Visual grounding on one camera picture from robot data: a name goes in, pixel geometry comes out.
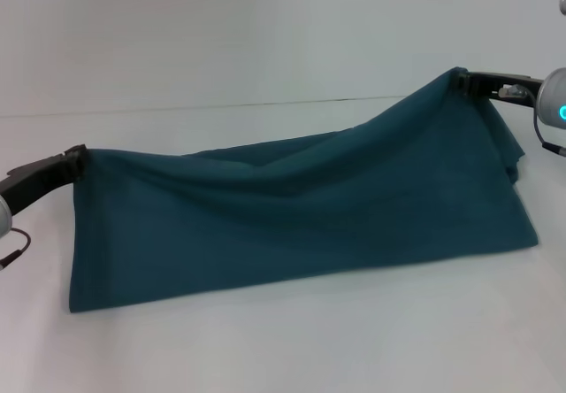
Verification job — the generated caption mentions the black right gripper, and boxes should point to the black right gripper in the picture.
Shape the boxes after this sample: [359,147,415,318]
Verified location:
[457,71,544,107]

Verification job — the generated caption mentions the left arm cable connector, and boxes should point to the left arm cable connector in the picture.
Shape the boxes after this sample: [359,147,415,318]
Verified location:
[0,227,33,271]

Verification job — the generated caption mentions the teal shirt with FREE print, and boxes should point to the teal shirt with FREE print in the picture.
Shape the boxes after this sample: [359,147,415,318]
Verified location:
[66,65,540,315]

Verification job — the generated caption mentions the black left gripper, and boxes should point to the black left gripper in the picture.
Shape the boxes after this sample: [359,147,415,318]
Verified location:
[0,143,88,218]

